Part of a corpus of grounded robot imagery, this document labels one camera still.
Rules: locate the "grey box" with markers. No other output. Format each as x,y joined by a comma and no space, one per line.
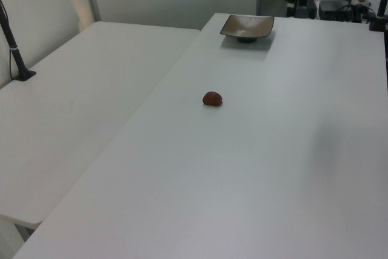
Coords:
309,11

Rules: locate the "black camera stand with base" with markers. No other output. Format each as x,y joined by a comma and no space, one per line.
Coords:
15,52

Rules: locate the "square brown ceramic plate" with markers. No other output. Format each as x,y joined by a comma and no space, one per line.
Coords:
247,27

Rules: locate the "small round red-brown food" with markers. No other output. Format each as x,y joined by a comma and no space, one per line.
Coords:
212,98

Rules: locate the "black clamped pole stand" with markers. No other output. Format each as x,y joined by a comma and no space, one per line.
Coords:
380,13

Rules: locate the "black vented electronics box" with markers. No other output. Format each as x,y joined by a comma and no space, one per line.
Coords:
335,10

